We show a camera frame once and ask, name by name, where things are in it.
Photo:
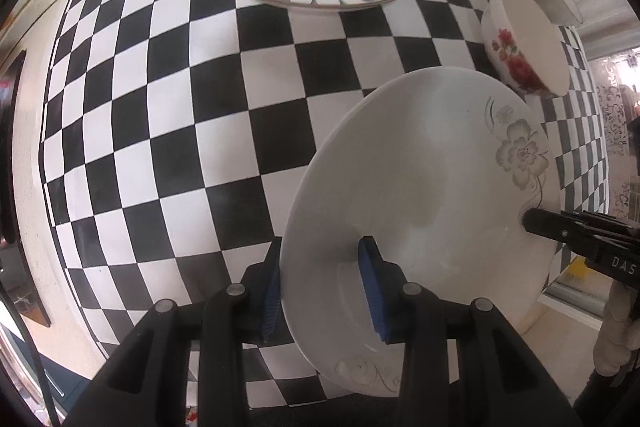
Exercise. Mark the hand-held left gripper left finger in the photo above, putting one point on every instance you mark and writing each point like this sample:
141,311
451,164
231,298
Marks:
272,287

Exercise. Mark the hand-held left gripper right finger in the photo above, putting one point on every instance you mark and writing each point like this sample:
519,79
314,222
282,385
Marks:
372,287

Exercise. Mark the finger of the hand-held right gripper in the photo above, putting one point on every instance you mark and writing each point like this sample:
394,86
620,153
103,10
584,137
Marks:
545,222

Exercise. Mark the white plate with grey flower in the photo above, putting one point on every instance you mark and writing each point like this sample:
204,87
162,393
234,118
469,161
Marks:
425,157

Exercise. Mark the white bowl with red flowers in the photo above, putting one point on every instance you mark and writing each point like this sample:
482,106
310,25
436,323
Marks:
510,47

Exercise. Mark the person's right forearm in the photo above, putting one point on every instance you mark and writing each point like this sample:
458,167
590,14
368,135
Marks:
607,399

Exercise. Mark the person's right hand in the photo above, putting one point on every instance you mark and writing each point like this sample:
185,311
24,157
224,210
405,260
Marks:
617,332

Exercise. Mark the floral patterned cloth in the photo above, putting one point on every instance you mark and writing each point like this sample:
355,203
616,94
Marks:
615,117

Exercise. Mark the black and white checkered mat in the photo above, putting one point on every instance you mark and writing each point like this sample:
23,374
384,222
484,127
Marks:
150,132

